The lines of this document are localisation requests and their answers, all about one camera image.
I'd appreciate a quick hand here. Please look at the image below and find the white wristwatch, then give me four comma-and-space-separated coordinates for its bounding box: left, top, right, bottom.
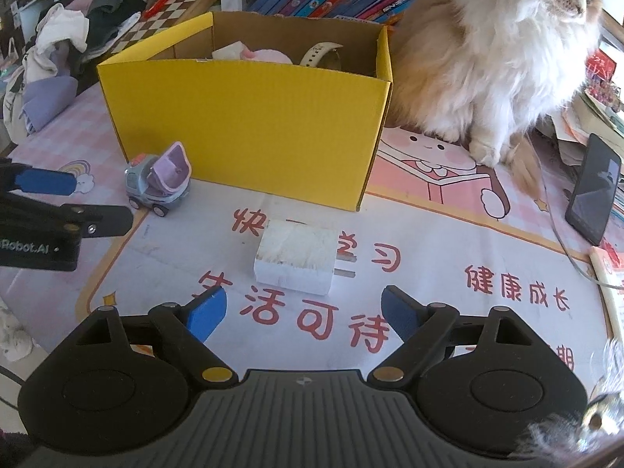
299, 43, 344, 70

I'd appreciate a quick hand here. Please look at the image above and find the black smartphone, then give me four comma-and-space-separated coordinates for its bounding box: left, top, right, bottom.
564, 133, 623, 247

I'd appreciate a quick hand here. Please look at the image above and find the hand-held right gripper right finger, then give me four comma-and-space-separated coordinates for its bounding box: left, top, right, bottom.
368, 285, 532, 391

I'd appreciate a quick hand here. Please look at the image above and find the fluffy grey charm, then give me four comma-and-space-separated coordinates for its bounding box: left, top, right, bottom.
517, 336, 624, 468

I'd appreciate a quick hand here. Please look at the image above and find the white crumpled cloth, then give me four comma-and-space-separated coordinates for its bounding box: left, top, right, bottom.
0, 297, 35, 362

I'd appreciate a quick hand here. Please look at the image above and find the pile of clothes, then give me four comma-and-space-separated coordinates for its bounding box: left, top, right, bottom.
2, 0, 147, 144

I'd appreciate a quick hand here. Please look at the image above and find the yellow cardboard box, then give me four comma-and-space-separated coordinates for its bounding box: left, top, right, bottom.
96, 11, 393, 213

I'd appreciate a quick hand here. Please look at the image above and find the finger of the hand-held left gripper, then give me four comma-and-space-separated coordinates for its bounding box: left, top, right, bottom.
0, 157, 77, 198
44, 204, 133, 239

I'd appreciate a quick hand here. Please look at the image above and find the red printed box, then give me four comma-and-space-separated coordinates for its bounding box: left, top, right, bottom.
585, 49, 615, 79

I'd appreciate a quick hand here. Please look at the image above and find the stack of books and papers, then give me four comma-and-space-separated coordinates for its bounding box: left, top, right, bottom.
536, 92, 624, 167

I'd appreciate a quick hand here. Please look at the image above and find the purple toy truck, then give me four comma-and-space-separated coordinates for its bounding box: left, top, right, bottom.
124, 141, 193, 218

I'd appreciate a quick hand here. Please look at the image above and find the small white charger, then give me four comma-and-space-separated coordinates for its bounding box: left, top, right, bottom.
211, 41, 252, 60

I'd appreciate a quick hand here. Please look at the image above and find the white printed booklet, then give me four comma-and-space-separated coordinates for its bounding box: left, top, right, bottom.
589, 246, 624, 303

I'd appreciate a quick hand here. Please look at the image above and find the pink plush toy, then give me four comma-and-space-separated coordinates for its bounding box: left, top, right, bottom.
242, 48, 293, 65

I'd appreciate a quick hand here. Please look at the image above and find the grey cable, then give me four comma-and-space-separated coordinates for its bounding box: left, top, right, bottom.
536, 122, 624, 291

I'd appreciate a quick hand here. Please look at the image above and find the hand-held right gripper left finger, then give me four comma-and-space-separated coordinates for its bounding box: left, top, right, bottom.
73, 287, 239, 391

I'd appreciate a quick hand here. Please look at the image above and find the fluffy orange white cat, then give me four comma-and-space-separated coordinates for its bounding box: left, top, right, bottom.
385, 0, 605, 206

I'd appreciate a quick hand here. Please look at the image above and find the large white charger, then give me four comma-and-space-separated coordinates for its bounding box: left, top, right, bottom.
253, 219, 356, 296

